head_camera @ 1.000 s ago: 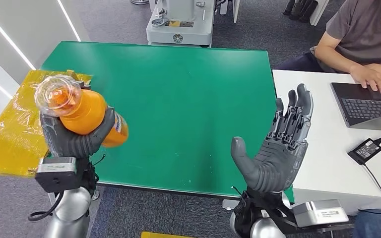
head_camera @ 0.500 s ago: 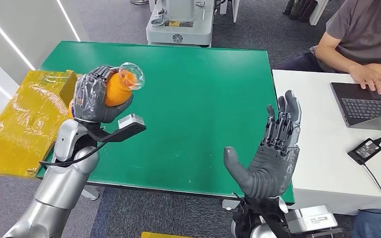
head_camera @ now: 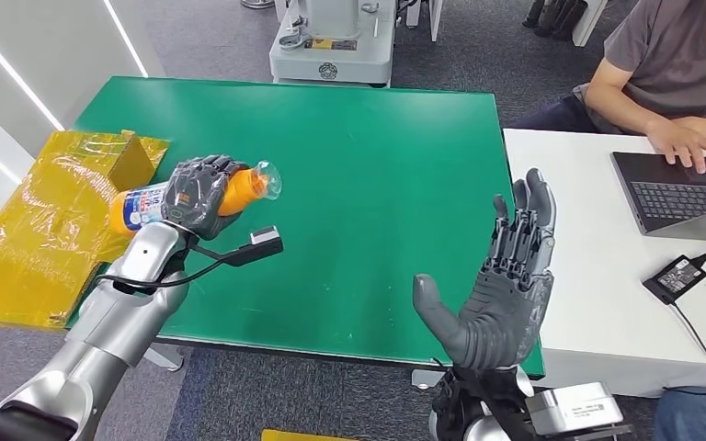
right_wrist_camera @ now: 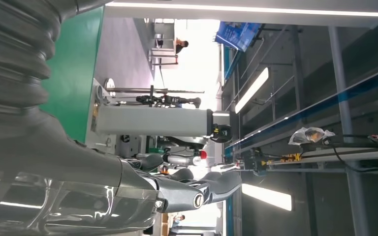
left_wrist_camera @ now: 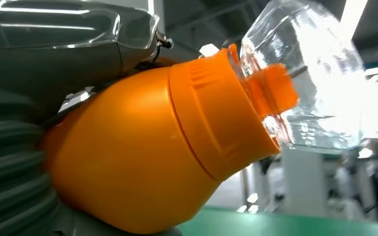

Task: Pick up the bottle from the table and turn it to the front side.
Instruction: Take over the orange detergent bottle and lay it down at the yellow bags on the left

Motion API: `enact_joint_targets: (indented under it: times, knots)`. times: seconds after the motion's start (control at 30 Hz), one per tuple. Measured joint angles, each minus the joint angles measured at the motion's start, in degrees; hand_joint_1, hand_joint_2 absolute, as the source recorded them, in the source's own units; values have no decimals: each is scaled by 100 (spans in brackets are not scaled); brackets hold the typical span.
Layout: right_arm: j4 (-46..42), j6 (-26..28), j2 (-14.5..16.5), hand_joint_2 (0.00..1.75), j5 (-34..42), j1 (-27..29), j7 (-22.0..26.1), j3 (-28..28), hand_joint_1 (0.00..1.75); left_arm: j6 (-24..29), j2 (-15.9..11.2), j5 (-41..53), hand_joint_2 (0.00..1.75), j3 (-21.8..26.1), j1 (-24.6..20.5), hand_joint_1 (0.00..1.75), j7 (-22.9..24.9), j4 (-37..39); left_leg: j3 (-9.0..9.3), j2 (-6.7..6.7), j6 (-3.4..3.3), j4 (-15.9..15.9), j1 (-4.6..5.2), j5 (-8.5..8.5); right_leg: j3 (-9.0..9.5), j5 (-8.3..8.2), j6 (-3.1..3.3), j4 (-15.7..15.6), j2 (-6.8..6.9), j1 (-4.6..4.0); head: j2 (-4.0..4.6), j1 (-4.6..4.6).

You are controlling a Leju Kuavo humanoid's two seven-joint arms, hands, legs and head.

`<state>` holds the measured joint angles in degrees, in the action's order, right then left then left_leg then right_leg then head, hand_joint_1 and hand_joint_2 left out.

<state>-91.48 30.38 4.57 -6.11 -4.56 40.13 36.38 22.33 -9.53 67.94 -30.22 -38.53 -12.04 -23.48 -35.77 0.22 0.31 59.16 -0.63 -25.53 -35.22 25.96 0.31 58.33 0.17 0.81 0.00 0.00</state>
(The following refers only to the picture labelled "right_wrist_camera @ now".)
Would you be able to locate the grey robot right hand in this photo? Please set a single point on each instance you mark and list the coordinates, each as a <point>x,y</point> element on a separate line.
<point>65,185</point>

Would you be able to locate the green topped table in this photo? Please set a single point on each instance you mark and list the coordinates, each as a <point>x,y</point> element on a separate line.
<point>75,71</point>

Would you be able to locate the person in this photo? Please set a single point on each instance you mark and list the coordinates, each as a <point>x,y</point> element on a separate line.
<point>181,45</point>
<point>177,224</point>

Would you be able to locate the black background robot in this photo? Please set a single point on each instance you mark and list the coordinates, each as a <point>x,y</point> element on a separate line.
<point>169,100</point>

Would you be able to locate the short ceiling light panel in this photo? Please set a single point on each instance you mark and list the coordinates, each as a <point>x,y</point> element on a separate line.
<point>267,197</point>

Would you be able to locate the long ceiling light strip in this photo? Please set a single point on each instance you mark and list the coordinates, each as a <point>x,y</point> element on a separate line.
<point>251,90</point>

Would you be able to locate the clear plastic bag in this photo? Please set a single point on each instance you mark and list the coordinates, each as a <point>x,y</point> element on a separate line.
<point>309,135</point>

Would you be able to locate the grey steel pillar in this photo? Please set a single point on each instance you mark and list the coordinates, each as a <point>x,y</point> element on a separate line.
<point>342,97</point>

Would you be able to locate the metal gantry rail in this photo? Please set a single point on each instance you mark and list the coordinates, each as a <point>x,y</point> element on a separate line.
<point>339,154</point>

